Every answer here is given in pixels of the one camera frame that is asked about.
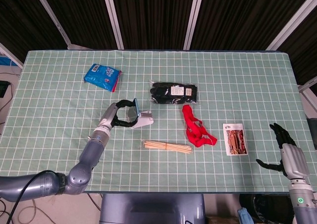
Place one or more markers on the red fabric ribbon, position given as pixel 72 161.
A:
pixel 198 139

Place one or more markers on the green checked tablecloth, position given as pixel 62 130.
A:
pixel 223 85

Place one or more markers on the blue cloth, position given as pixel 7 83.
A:
pixel 246 216

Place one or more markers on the black pleated curtain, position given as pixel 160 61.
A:
pixel 153 16

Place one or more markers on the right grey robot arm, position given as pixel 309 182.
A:
pixel 302 201

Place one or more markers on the black gloves in clear bag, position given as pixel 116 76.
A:
pixel 168 92

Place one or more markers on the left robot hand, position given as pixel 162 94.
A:
pixel 107 117

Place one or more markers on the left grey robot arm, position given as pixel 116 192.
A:
pixel 91 154

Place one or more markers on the black bag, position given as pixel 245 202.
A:
pixel 270 209

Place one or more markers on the wrapped bundle of wooden sticks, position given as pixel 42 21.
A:
pixel 166 146

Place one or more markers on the black smartphone with teal case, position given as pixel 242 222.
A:
pixel 135 107

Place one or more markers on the printed picture card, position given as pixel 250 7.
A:
pixel 235 139

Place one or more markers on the white frame post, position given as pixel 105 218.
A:
pixel 194 16
pixel 308 85
pixel 292 18
pixel 112 18
pixel 11 54
pixel 49 16

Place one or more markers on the grey robot torso base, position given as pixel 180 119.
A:
pixel 153 209

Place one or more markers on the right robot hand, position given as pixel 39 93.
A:
pixel 294 162

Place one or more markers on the blue snack packet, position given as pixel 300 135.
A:
pixel 101 76

